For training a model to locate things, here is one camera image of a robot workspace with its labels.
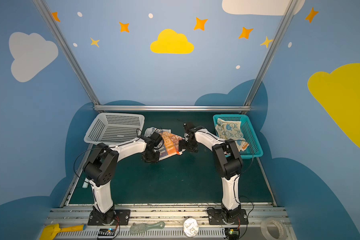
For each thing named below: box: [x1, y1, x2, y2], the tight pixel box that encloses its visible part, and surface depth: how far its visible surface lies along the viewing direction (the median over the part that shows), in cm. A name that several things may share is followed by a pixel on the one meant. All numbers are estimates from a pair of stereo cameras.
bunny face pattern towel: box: [215, 118, 250, 152], surface depth 109 cm
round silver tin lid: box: [183, 218, 199, 238], surface depth 69 cm
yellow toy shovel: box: [40, 223, 87, 240], surface depth 70 cm
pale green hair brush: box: [129, 221, 166, 235], surface depth 73 cm
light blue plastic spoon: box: [82, 177, 90, 189], surface depth 85 cm
